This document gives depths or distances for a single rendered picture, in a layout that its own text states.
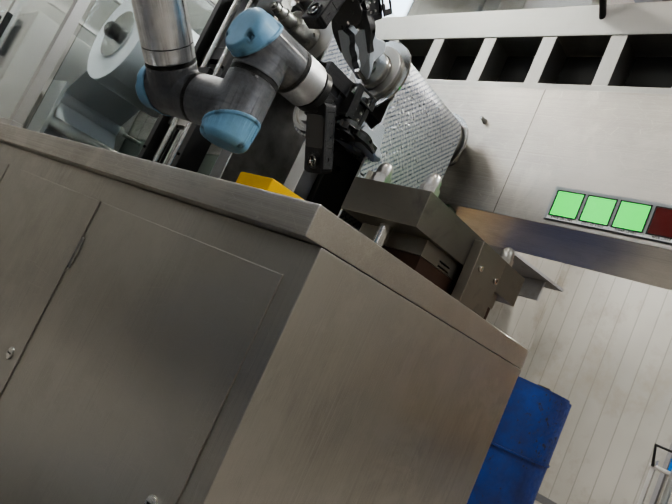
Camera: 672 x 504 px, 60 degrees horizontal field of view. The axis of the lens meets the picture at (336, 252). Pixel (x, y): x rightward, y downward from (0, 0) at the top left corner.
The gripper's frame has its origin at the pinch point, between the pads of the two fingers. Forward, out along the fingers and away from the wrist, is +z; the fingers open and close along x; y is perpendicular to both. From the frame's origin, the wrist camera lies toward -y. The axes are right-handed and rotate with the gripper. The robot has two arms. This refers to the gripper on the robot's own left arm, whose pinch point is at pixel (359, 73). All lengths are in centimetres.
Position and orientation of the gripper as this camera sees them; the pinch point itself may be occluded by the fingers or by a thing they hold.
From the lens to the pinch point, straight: 112.5
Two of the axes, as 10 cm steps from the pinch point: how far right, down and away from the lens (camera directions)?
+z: 1.8, 8.6, 4.8
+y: 6.9, -4.6, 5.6
